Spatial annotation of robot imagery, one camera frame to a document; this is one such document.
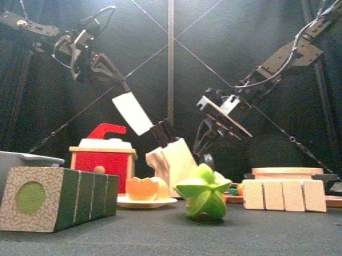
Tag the wooden tray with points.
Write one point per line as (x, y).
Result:
(334, 201)

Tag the pale wooden knife block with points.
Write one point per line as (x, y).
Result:
(174, 166)

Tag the patterned green toy end piece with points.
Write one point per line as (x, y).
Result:
(31, 198)

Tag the small orange toy piece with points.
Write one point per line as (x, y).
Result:
(241, 189)

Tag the small orange wooden ball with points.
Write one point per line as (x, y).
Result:
(99, 169)

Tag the white toy plate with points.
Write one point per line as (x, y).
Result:
(144, 202)

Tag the vertical metal frame pole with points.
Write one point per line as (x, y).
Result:
(170, 60)

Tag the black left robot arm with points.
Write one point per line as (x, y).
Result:
(31, 26)

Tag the pale yellow toy eggshell half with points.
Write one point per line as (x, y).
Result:
(163, 189)

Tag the grey plastic bin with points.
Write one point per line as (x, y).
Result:
(20, 163)

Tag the small green toy piece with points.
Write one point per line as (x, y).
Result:
(233, 191)

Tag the orange toy eggshell half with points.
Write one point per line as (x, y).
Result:
(142, 189)

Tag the green toy star fruit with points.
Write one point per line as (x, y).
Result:
(205, 195)

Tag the wooden toy bread slice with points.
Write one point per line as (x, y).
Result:
(273, 196)
(293, 196)
(253, 195)
(314, 196)

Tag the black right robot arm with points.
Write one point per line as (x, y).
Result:
(294, 53)

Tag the dark green toy slice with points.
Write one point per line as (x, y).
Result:
(86, 196)
(99, 195)
(112, 194)
(71, 199)

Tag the red wooden toy kitchen appliance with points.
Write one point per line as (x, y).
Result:
(104, 160)

